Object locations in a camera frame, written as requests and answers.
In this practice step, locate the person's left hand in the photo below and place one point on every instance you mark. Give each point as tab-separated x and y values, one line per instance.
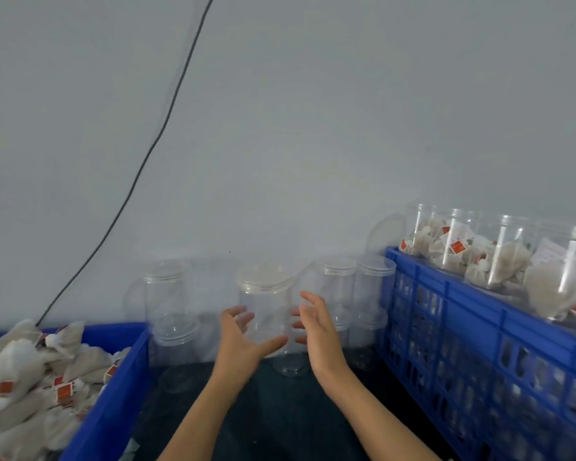
235	352

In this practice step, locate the person's right hand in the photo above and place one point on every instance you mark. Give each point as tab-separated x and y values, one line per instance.
324	345

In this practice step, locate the person's right fingers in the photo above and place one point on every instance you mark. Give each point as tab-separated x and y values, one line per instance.
309	302

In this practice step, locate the person's left thumb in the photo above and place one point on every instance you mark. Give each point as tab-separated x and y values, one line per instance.
271	345

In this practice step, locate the person's left forearm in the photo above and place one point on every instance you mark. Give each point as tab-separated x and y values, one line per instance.
206	417

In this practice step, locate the person's right forearm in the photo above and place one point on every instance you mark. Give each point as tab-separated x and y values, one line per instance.
365	417

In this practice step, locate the clear empty plastic jar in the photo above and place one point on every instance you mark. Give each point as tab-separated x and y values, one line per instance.
176	352
375	288
343	331
335	283
367	343
167	290
265	302

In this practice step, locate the dark table mat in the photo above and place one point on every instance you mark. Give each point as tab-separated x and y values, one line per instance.
278	417

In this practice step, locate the clear jar with tea bags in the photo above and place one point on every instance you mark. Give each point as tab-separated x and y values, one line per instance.
501	259
456	244
559	278
423	230

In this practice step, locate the white paper scrap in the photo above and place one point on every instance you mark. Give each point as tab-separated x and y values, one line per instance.
129	450

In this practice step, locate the blue slotted plastic crate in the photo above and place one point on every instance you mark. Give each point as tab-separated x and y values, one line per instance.
485	360

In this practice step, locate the pile of white tea bags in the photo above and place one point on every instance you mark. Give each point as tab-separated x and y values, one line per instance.
24	393

